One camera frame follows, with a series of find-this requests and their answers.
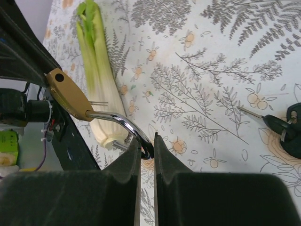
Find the celery stalk toy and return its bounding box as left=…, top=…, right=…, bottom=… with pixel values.
left=76, top=0, right=129, bottom=149

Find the black-headed key bunch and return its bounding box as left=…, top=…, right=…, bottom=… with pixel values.
left=238, top=103, right=301, bottom=159

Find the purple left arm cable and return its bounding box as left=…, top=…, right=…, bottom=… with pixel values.
left=21, top=138, right=49, bottom=172

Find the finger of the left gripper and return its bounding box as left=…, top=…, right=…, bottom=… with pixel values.
left=0, top=0, right=60, bottom=87

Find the brass silver padlock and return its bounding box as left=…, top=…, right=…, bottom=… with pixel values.
left=46, top=68, right=154, bottom=160

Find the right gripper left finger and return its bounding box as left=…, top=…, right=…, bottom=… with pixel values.
left=0, top=140, right=141, bottom=226

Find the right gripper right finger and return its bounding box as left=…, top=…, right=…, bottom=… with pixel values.
left=154, top=135, right=295, bottom=226

